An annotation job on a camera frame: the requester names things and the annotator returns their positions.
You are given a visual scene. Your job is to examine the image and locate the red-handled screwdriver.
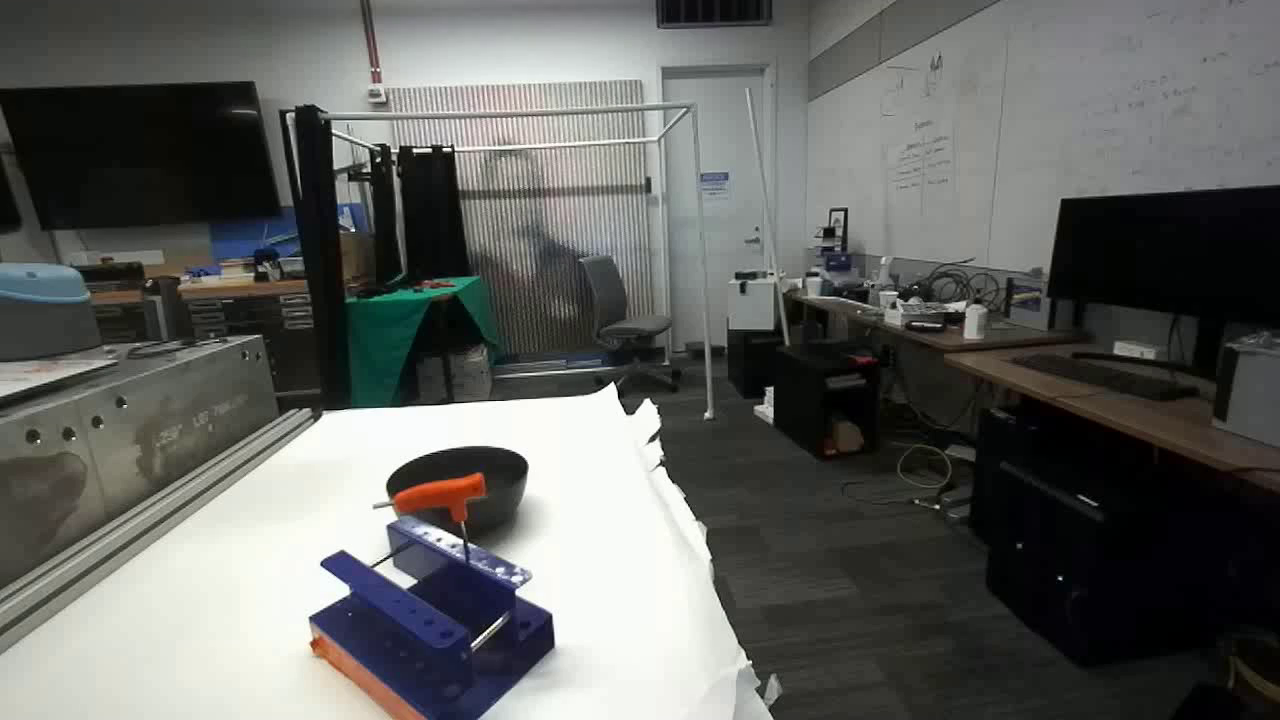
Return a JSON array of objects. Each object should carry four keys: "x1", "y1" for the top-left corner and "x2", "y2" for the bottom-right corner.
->
[{"x1": 387, "y1": 471, "x2": 488, "y2": 541}]

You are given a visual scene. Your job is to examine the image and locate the black bowl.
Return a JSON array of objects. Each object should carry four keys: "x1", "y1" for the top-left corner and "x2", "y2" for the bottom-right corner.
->
[{"x1": 385, "y1": 443, "x2": 528, "y2": 537}]

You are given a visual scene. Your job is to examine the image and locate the grey office chair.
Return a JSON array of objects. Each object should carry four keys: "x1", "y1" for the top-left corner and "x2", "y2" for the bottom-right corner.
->
[{"x1": 578, "y1": 254, "x2": 679, "y2": 387}]

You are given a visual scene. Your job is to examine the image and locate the green cloth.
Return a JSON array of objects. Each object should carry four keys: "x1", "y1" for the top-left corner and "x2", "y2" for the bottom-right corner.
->
[{"x1": 347, "y1": 278, "x2": 499, "y2": 403}]

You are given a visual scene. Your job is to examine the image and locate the blue tool rack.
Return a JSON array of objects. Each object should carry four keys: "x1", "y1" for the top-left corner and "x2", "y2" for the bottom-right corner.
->
[{"x1": 307, "y1": 522, "x2": 557, "y2": 720}]

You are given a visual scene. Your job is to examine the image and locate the black keyboard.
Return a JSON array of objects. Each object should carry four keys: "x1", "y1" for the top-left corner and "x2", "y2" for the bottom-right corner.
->
[{"x1": 1012, "y1": 351, "x2": 1197, "y2": 401}]

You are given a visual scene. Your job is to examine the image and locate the white paper table cover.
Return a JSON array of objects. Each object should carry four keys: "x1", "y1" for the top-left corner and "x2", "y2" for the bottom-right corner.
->
[{"x1": 0, "y1": 386, "x2": 777, "y2": 720}]

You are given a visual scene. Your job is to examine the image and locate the black under-desk cabinet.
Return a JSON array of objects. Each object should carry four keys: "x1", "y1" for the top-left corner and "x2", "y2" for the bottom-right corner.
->
[{"x1": 971, "y1": 403, "x2": 1280, "y2": 666}]

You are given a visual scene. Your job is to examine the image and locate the wooden desk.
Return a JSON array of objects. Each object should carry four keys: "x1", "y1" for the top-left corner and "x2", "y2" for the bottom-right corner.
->
[{"x1": 801, "y1": 295, "x2": 1280, "y2": 497}]

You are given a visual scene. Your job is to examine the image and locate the grey metal mounting plate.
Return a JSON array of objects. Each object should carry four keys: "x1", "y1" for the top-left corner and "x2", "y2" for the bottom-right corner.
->
[{"x1": 0, "y1": 336, "x2": 314, "y2": 647}]

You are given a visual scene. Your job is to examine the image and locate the black computer monitor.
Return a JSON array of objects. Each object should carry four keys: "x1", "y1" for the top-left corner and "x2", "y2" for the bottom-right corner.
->
[{"x1": 1049, "y1": 186, "x2": 1280, "y2": 369}]

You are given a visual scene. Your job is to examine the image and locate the white pipe frame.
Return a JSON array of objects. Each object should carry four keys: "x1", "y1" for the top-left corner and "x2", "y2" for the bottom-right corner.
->
[{"x1": 314, "y1": 102, "x2": 714, "y2": 419}]

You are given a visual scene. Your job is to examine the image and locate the black wall television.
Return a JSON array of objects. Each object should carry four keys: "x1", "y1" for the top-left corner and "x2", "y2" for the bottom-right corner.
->
[{"x1": 4, "y1": 80, "x2": 278, "y2": 229}]

